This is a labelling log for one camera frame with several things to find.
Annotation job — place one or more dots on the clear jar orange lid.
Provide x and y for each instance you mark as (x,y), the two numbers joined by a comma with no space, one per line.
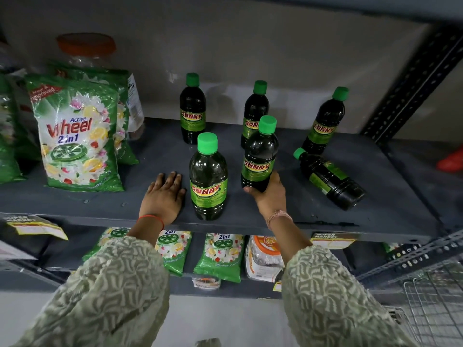
(86,46)

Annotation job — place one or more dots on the red plastic item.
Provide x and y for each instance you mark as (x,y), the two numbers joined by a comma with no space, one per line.
(452,160)

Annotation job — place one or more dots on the person's right forearm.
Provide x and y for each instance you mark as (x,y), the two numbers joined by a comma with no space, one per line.
(325,296)

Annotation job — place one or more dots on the red thread wrist band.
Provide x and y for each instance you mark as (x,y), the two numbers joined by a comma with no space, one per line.
(153,217)

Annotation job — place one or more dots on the person's left little finger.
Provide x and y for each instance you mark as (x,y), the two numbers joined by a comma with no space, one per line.
(150,187)

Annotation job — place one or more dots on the person's right thumb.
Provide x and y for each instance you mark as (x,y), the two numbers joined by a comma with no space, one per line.
(253,191)

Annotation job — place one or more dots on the small clear sachet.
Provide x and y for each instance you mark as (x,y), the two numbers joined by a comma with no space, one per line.
(206,282)

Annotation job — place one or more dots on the group of dark cleaner bottles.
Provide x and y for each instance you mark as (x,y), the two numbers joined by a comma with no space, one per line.
(208,177)

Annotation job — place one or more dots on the yellow white shelf label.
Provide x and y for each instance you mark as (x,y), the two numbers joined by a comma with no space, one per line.
(34,227)
(332,240)

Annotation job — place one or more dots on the white orange scrubber packet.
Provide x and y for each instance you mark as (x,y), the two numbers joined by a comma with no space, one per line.
(262,258)

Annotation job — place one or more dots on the large green detergent packet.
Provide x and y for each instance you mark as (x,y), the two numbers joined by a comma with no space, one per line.
(76,137)
(123,104)
(9,140)

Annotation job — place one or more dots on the white paper shelf tag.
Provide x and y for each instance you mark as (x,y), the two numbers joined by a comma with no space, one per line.
(12,251)

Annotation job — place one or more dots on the person's left middle finger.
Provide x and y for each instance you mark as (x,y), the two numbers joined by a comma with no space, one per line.
(169,178)

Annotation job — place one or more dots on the grey metal shelf rack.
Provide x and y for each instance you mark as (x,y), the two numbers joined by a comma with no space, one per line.
(361,216)

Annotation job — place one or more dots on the person's left thumb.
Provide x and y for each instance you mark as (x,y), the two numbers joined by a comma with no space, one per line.
(182,195)

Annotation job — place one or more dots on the person's left forearm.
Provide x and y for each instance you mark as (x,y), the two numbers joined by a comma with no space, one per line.
(108,289)

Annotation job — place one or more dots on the dark cleaner bottle green cap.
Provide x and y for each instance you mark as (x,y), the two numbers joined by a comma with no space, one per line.
(259,151)

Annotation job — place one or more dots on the clear packet white label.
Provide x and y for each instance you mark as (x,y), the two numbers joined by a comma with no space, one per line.
(134,101)

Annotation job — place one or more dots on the person's right hand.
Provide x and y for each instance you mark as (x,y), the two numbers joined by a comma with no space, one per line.
(273,200)

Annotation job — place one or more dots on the person's left hand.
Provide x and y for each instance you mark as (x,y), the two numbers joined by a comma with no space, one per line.
(162,200)

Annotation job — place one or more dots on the small green detergent packet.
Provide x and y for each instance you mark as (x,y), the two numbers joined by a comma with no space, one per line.
(173,251)
(220,258)
(108,236)

